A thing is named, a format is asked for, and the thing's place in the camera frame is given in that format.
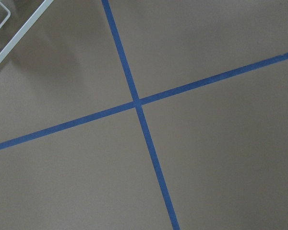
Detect white wire cup rack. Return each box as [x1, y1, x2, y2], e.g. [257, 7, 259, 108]
[0, 0, 53, 64]

